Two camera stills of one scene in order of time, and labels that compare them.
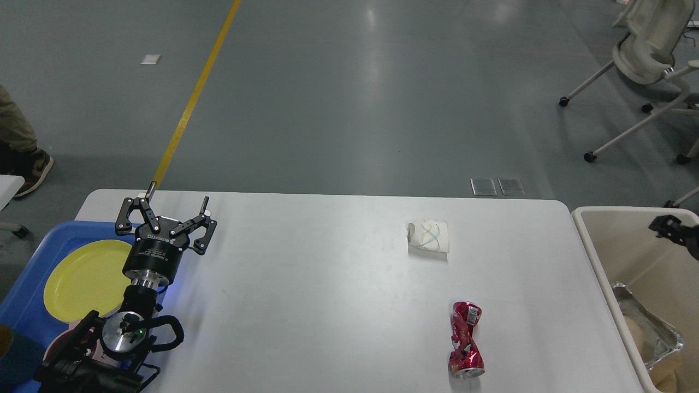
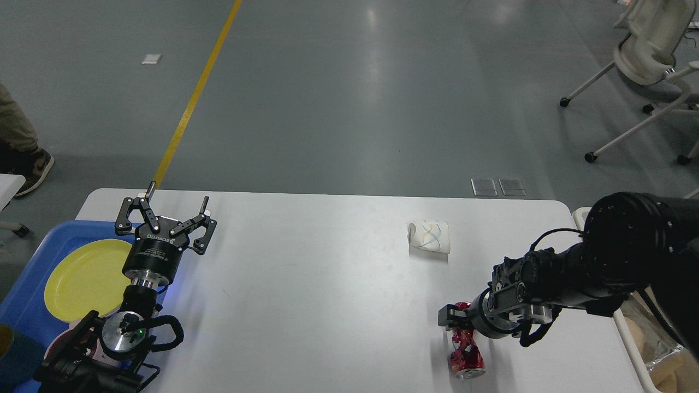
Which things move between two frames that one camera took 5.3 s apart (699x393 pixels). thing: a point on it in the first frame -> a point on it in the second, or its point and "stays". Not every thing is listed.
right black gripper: [671, 226] -> [494, 325]
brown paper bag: [677, 371] stays
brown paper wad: [645, 347] stays
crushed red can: [466, 360] stays
